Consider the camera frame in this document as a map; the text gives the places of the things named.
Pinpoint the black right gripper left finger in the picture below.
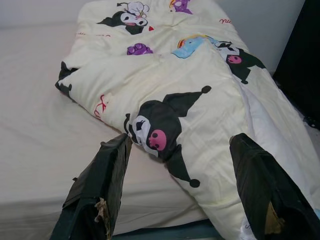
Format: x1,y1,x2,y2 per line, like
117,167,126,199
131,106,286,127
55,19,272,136
49,133,133,240

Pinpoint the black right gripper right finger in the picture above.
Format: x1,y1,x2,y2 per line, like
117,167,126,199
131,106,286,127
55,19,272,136
228,132,320,240

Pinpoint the cream cartoon print blanket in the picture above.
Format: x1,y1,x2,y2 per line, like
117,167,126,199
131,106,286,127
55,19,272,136
54,0,320,240

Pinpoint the cream sheeted mattress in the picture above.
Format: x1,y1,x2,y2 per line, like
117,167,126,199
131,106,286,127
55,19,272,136
0,22,208,236

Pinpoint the tall black wardrobe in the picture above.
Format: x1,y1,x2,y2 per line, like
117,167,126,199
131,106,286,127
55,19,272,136
273,0,320,128

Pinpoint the dark teal bed frame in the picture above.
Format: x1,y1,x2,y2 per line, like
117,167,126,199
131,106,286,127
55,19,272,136
119,219,216,240

